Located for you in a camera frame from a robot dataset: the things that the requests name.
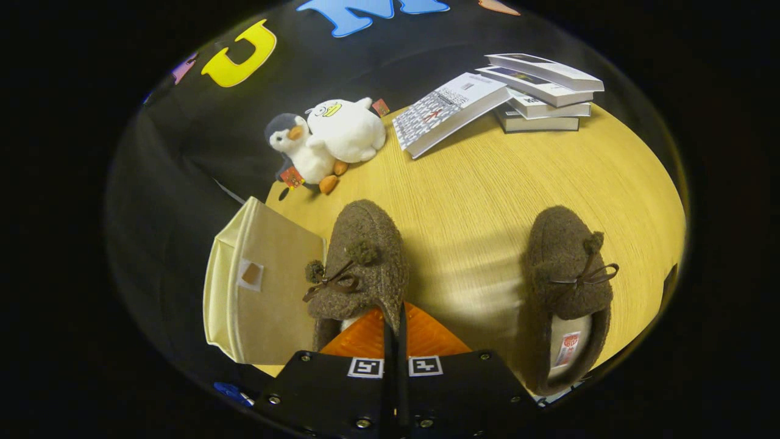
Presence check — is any patterned cover book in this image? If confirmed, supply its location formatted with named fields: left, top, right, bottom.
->
left=392, top=72, right=512, bottom=160

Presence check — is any white duck plush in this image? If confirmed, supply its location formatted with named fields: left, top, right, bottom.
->
left=306, top=98, right=387, bottom=163

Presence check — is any grey white penguin plush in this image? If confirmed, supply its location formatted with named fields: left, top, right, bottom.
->
left=264, top=113, right=349, bottom=195

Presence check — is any grey paperback book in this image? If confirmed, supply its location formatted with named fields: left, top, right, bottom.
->
left=495, top=104, right=580, bottom=133

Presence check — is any beige fabric storage box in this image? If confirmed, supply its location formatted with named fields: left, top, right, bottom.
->
left=203, top=196, right=327, bottom=365

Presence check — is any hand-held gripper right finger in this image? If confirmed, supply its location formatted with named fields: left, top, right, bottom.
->
left=399, top=303, right=537, bottom=438

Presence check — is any brown fuzzy shoe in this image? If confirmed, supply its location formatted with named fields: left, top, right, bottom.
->
left=523, top=205, right=620, bottom=396
left=303, top=199, right=410, bottom=351

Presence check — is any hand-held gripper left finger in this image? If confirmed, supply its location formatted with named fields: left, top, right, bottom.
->
left=253, top=308, right=395, bottom=438

